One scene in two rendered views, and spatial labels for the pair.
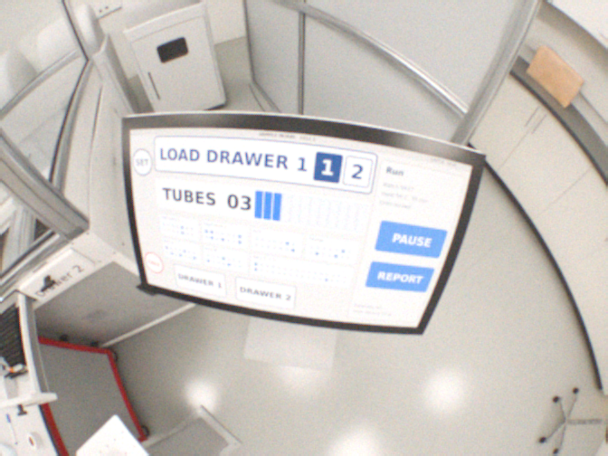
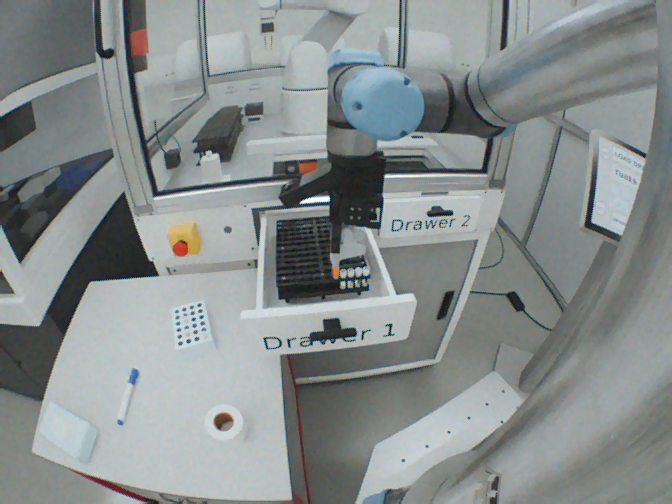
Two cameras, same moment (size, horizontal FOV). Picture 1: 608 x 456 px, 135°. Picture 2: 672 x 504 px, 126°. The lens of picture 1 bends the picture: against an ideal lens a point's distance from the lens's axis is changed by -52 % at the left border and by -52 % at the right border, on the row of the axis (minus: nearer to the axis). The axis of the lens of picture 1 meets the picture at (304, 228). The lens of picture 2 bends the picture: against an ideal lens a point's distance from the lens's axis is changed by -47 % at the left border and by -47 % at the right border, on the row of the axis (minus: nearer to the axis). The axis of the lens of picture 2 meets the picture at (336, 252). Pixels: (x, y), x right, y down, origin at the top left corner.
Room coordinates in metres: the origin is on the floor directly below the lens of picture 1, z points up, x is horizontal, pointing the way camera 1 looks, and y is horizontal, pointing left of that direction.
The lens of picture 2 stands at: (-0.68, 0.69, 1.31)
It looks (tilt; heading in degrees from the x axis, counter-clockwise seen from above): 38 degrees down; 23
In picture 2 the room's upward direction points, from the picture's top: straight up
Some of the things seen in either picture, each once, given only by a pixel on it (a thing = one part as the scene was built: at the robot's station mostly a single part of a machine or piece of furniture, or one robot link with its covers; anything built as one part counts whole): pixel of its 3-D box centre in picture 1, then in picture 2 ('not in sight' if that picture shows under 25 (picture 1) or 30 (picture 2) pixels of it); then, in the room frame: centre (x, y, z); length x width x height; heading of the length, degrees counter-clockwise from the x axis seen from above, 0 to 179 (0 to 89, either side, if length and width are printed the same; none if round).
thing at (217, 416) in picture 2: (34, 441); (226, 425); (-0.58, 0.93, 0.78); 0.07 x 0.07 x 0.04
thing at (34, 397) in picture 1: (25, 402); (330, 327); (-0.37, 0.83, 0.87); 0.29 x 0.02 x 0.11; 121
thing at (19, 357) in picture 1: (14, 343); (318, 256); (-0.19, 0.93, 0.87); 0.22 x 0.18 x 0.06; 31
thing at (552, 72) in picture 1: (556, 75); not in sight; (1.53, -1.84, 1.04); 0.41 x 0.32 x 0.28; 30
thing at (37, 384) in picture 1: (14, 340); (317, 255); (-0.19, 0.94, 0.86); 0.40 x 0.26 x 0.06; 31
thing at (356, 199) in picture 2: not in sight; (353, 187); (-0.25, 0.84, 1.08); 0.09 x 0.08 x 0.12; 114
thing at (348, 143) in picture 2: not in sight; (351, 137); (-0.25, 0.84, 1.16); 0.08 x 0.08 x 0.05
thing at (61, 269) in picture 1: (53, 277); (432, 216); (0.07, 0.73, 0.87); 0.29 x 0.02 x 0.11; 121
